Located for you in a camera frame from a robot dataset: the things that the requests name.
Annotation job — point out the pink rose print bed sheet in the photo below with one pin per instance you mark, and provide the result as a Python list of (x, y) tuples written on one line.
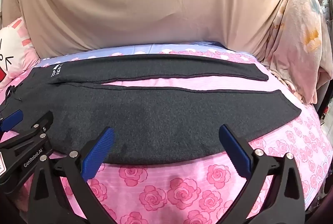
[(182, 187)]

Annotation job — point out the pale floral blanket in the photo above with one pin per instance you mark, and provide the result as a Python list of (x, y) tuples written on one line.
[(299, 31)]

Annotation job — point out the pink rabbit face pillow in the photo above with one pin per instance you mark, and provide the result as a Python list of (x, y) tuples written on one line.
[(13, 57)]

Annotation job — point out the dark grey pants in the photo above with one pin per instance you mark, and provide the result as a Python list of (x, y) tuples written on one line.
[(156, 114)]

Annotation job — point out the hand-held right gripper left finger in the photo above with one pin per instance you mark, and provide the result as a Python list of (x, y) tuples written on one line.
[(98, 153)]

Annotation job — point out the beige blanket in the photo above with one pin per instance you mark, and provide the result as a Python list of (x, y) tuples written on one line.
[(130, 5)]

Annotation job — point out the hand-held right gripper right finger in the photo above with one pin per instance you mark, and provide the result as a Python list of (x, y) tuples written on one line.
[(235, 153)]

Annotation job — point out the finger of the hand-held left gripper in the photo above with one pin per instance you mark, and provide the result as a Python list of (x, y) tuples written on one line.
[(11, 118), (39, 125)]

